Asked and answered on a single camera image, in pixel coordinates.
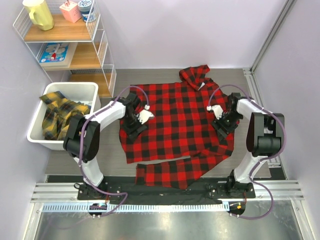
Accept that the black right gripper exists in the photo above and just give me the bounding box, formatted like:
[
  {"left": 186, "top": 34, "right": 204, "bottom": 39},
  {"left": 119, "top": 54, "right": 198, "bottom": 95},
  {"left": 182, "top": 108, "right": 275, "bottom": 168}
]
[{"left": 210, "top": 111, "right": 243, "bottom": 142}]

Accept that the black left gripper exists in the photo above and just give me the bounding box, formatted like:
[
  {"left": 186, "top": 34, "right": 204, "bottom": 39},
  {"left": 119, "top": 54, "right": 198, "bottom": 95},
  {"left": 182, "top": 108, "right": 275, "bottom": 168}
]
[{"left": 121, "top": 113, "right": 147, "bottom": 142}]

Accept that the red black plaid shirt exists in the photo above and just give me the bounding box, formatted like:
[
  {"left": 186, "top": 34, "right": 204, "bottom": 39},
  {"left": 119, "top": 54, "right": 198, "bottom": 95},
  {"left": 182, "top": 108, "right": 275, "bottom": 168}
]
[{"left": 119, "top": 65, "right": 235, "bottom": 189}]

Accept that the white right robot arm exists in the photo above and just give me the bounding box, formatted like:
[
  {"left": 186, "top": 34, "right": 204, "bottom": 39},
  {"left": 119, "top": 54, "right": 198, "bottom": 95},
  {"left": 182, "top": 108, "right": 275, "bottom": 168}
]
[{"left": 206, "top": 93, "right": 285, "bottom": 199}]

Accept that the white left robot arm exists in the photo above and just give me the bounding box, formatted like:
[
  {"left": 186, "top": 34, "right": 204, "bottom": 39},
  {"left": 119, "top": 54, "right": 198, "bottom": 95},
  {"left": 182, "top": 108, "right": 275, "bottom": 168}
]
[{"left": 63, "top": 93, "right": 154, "bottom": 200}]

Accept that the white plastic bin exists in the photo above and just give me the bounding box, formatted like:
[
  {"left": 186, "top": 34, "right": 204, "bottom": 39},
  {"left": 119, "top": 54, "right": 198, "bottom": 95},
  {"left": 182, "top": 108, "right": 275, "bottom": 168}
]
[{"left": 27, "top": 82, "right": 101, "bottom": 151}]

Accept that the yellow plaid shirt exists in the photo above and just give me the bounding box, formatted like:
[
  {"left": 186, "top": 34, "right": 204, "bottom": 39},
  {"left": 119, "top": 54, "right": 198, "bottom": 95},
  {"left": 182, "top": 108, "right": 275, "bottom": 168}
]
[{"left": 40, "top": 91, "right": 91, "bottom": 141}]

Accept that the blue white picture book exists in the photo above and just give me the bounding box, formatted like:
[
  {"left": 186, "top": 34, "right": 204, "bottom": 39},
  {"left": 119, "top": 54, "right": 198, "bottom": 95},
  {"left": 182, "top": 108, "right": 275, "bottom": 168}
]
[{"left": 39, "top": 42, "right": 71, "bottom": 67}]

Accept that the blue white patterned cup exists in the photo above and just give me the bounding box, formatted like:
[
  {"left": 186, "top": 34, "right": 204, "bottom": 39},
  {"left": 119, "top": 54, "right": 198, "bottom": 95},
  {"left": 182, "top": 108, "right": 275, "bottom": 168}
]
[{"left": 77, "top": 0, "right": 96, "bottom": 23}]

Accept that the pink box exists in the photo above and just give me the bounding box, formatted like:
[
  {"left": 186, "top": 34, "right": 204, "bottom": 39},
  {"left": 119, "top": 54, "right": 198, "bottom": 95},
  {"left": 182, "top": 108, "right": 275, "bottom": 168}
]
[{"left": 59, "top": 0, "right": 82, "bottom": 23}]

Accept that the yellow pitcher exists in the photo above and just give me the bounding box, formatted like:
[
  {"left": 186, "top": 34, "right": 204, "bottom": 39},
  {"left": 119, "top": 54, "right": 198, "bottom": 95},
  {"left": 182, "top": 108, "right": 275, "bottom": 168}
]
[{"left": 22, "top": 0, "right": 54, "bottom": 31}]

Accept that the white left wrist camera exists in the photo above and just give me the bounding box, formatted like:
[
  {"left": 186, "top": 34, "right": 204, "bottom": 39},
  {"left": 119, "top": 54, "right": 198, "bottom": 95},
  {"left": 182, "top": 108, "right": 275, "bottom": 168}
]
[{"left": 137, "top": 104, "right": 155, "bottom": 125}]

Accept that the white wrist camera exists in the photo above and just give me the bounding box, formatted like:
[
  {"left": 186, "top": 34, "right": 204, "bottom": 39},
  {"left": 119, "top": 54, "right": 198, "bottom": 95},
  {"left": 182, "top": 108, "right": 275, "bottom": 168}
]
[
  {"left": 137, "top": 104, "right": 155, "bottom": 125},
  {"left": 206, "top": 104, "right": 224, "bottom": 120}
]

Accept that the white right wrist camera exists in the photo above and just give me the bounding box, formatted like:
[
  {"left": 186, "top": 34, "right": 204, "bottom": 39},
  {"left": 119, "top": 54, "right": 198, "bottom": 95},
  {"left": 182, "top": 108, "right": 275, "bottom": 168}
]
[{"left": 206, "top": 104, "right": 224, "bottom": 120}]

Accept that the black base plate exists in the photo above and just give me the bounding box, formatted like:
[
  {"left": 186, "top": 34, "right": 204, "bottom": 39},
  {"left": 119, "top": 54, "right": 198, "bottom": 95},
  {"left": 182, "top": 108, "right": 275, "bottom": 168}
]
[{"left": 76, "top": 175, "right": 256, "bottom": 206}]

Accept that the slotted aluminium rail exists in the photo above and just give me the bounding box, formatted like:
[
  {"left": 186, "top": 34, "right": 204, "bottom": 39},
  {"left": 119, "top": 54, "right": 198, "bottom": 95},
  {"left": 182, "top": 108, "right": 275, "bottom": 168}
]
[{"left": 42, "top": 202, "right": 230, "bottom": 213}]

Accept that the white wire shelf rack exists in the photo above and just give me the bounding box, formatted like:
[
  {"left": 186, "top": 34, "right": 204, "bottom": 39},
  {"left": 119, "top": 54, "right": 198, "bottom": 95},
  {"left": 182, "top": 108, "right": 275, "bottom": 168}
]
[{"left": 13, "top": 0, "right": 117, "bottom": 98}]

